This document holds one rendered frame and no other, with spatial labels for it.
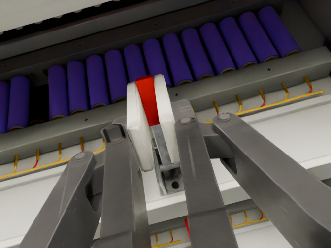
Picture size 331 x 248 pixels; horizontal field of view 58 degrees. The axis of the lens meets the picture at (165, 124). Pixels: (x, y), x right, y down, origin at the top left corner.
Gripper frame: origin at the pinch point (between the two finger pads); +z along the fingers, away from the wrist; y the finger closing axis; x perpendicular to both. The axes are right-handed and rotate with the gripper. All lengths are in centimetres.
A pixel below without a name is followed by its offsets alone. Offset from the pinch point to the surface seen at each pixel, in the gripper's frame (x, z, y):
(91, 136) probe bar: -3.6, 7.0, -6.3
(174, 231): -23.8, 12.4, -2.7
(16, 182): -5.1, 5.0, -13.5
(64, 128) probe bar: -2.0, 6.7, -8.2
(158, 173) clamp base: -5.3, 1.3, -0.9
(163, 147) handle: -3.6, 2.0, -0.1
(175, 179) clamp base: -7.1, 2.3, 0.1
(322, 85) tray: -4.7, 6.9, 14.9
